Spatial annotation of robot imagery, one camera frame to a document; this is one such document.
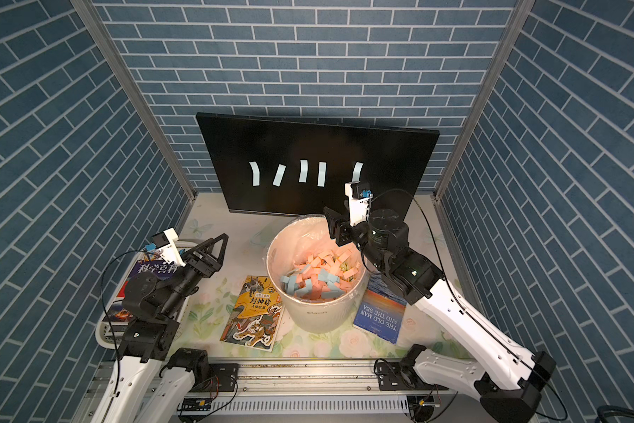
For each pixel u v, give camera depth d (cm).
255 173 75
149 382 48
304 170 73
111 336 74
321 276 81
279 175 74
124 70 81
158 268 84
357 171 73
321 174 75
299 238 78
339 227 54
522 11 71
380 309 86
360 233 54
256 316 84
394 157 101
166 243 57
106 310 80
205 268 57
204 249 57
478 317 42
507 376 38
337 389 73
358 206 53
